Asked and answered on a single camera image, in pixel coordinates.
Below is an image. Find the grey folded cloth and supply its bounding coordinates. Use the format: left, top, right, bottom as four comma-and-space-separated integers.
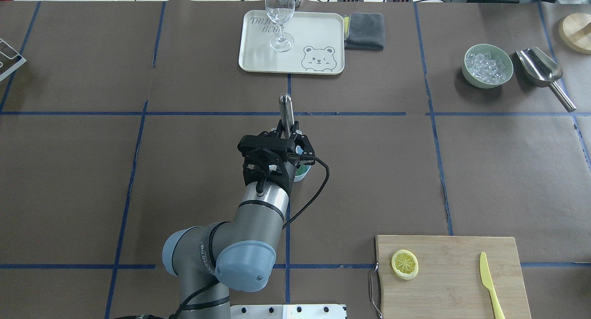
344, 12, 386, 50

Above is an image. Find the yellow sponge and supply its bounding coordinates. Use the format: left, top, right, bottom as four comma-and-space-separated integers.
343, 15, 350, 41

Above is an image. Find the green bowl of ice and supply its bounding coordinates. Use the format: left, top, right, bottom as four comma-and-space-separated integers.
461, 44, 514, 89

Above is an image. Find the yellow lemon half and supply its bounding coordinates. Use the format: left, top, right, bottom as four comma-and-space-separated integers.
391, 249, 419, 280

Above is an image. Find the light blue cup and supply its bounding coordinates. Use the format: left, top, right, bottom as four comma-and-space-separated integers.
294, 146, 312, 182

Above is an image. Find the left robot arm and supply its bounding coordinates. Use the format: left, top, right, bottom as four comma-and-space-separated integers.
161, 120, 317, 319

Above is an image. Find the clear wine glass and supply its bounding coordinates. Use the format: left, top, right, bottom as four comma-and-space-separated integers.
265, 0, 296, 52

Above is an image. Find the yellow plastic knife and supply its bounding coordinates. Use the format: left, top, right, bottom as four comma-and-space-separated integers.
479, 252, 505, 319

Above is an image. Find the steel muddler with black tip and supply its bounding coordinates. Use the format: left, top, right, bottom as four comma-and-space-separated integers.
279, 93, 294, 139

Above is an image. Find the cream bear tray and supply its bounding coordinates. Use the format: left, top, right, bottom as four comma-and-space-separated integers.
238, 10, 345, 75

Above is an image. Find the steel ice scoop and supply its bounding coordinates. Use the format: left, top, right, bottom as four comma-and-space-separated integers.
516, 47, 577, 113

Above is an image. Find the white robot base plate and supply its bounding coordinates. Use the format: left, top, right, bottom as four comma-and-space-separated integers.
230, 304, 348, 319

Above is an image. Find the black braided cable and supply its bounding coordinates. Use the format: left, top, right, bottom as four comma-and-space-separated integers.
169, 156, 330, 319

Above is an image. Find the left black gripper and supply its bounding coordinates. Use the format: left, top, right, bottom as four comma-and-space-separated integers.
238, 121, 316, 194

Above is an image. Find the white wire cup rack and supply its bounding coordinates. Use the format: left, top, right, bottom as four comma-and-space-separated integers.
0, 38, 27, 81

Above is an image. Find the wooden cutting board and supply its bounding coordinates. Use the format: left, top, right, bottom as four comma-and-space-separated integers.
375, 235, 531, 319

